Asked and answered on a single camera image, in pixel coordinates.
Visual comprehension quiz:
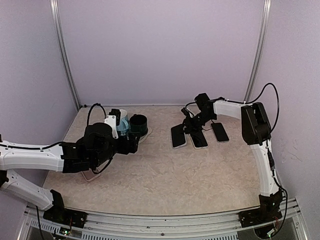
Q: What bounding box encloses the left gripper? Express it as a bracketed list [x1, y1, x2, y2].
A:
[92, 131, 141, 167]

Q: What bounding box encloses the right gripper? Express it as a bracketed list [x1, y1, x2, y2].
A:
[179, 110, 217, 133]

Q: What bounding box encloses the lavender phone case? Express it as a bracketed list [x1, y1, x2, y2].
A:
[170, 124, 187, 149]

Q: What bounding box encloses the white phone case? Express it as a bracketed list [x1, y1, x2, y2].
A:
[189, 131, 208, 149]

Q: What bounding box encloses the silver-edged black smartphone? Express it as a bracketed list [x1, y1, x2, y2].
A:
[211, 122, 230, 143]

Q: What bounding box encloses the pink phone case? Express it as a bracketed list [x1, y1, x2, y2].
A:
[81, 169, 101, 182]

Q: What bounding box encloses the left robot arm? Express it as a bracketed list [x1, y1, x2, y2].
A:
[0, 122, 141, 223]

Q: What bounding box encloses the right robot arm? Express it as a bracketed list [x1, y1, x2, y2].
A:
[181, 93, 283, 222]

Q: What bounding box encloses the light blue mug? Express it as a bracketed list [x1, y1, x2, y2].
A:
[116, 109, 130, 136]

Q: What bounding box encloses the dark green mug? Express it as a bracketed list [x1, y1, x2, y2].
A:
[129, 114, 148, 136]

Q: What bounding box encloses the round grey swirl tray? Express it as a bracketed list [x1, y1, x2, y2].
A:
[138, 127, 153, 144]

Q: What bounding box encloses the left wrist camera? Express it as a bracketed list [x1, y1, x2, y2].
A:
[104, 108, 121, 140]

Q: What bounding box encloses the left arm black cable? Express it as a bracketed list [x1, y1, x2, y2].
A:
[86, 102, 108, 126]

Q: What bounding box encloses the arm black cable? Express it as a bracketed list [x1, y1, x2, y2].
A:
[86, 102, 108, 126]
[254, 82, 288, 226]

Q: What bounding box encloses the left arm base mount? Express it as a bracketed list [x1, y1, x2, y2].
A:
[43, 206, 88, 229]

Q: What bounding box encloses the aluminium front rail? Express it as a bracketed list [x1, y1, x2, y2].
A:
[17, 198, 310, 240]

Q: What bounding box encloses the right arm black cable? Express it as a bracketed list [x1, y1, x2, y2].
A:
[254, 82, 288, 226]

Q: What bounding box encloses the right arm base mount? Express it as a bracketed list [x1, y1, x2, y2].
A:
[238, 207, 282, 228]

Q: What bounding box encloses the right aluminium frame post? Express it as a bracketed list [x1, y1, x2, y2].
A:
[243, 0, 272, 103]

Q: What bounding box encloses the aluminium frame post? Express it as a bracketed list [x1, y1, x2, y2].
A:
[243, 0, 272, 103]
[49, 0, 81, 111]

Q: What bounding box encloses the left aluminium frame post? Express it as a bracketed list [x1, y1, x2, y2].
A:
[49, 0, 81, 111]

